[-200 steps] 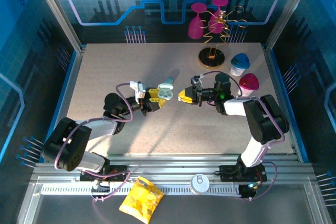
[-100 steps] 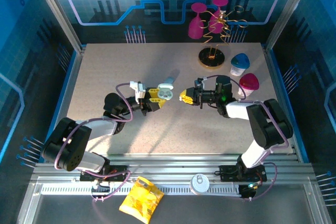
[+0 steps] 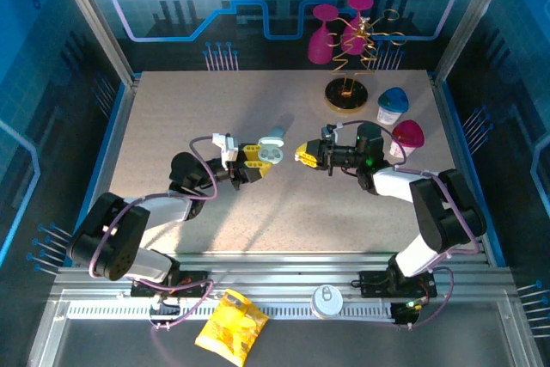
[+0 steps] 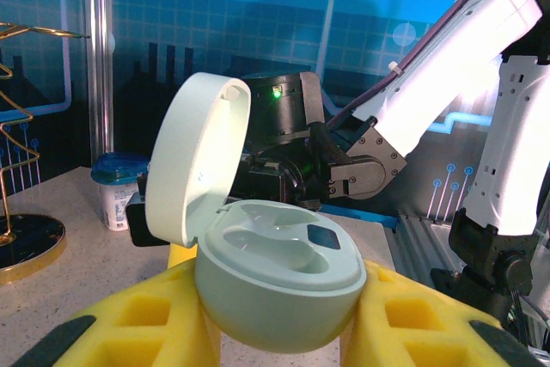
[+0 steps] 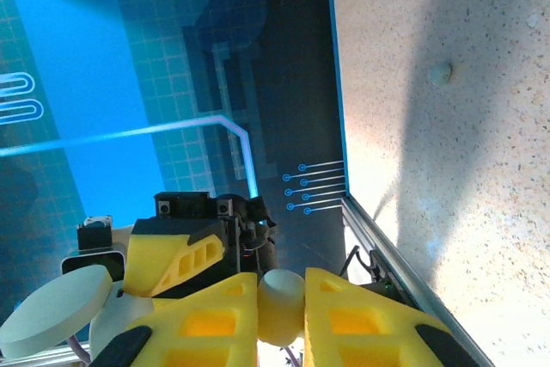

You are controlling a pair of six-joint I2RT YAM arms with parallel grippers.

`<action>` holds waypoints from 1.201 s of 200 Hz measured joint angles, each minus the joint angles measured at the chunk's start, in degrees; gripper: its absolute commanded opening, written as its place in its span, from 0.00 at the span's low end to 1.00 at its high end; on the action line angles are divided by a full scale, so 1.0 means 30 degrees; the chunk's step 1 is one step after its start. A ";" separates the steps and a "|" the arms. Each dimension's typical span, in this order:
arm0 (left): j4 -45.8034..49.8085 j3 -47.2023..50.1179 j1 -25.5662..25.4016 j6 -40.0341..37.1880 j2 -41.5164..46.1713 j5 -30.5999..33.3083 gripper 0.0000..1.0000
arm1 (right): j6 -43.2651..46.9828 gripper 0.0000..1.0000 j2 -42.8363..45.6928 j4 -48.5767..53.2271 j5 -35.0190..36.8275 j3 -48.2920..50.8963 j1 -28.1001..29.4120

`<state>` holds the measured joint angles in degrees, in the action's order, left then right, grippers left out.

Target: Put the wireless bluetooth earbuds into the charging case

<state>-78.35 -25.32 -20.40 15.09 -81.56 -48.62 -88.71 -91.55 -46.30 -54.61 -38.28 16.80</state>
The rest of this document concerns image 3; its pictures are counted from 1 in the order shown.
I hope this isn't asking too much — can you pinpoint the white cup with blue lid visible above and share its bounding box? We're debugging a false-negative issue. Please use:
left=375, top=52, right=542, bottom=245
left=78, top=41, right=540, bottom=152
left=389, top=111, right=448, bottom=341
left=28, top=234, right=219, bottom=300
left=376, top=87, right=410, bottom=126

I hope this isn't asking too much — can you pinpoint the white cup with pink lid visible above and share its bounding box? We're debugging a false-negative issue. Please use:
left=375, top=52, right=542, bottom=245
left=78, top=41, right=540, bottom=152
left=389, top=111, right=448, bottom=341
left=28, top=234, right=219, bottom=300
left=388, top=119, right=426, bottom=159

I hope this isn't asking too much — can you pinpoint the pink wine glass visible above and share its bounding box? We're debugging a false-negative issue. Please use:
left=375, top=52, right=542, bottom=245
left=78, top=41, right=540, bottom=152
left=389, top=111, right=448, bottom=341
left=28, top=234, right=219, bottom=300
left=341, top=0, right=375, bottom=57
left=307, top=3, right=341, bottom=65

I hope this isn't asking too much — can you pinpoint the white tin can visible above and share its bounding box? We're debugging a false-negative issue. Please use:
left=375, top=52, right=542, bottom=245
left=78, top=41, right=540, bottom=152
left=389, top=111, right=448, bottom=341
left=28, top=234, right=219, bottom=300
left=309, top=284, right=345, bottom=321

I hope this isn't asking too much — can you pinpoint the yellow snack bag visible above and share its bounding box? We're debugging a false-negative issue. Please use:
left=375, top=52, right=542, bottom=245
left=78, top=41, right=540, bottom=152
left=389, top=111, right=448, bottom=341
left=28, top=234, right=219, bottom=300
left=193, top=288, right=270, bottom=367

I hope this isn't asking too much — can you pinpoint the black controller board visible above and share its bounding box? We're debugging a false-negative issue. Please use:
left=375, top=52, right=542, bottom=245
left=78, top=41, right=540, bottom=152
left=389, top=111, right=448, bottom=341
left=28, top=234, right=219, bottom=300
left=389, top=297, right=427, bottom=327

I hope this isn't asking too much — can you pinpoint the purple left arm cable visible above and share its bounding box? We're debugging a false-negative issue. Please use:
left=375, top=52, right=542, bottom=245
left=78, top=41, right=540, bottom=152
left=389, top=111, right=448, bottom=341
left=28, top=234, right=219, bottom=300
left=88, top=136, right=218, bottom=332

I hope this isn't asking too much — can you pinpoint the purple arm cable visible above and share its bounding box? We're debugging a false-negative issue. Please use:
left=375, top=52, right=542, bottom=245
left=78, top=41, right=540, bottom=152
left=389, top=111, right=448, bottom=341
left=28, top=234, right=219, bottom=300
left=333, top=119, right=481, bottom=330
left=88, top=136, right=218, bottom=332

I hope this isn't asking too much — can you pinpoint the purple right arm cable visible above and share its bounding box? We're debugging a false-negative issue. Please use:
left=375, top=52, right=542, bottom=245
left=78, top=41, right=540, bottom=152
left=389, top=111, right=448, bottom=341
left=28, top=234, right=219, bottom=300
left=333, top=119, right=481, bottom=330

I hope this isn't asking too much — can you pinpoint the gold wire glass rack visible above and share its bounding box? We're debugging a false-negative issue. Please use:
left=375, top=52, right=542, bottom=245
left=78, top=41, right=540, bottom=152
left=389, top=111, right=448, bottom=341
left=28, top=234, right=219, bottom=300
left=323, top=8, right=407, bottom=116

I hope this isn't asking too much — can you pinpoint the aluminium side rail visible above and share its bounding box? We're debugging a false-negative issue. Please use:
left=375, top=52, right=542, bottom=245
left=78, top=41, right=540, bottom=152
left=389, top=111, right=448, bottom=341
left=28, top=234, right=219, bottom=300
left=25, top=74, right=143, bottom=367
left=429, top=72, right=542, bottom=367

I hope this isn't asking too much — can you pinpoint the aluminium frame rail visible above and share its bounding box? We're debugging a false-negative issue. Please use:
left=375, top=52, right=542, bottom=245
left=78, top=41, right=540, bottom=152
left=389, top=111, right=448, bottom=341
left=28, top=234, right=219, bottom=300
left=42, top=253, right=516, bottom=321

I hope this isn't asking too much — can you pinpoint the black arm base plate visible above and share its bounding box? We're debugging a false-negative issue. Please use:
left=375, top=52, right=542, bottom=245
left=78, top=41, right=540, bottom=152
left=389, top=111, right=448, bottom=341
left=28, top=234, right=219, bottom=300
left=358, top=270, right=437, bottom=299
left=131, top=270, right=211, bottom=299

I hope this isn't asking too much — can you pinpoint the slotted grey cable duct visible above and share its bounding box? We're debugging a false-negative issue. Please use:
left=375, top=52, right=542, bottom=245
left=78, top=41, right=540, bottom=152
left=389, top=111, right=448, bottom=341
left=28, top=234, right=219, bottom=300
left=66, top=304, right=396, bottom=321

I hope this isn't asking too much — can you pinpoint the aluminium frame post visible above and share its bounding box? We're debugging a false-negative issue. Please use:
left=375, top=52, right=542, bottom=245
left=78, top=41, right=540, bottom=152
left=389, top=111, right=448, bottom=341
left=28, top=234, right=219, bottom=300
left=432, top=0, right=519, bottom=81
left=46, top=0, right=141, bottom=87

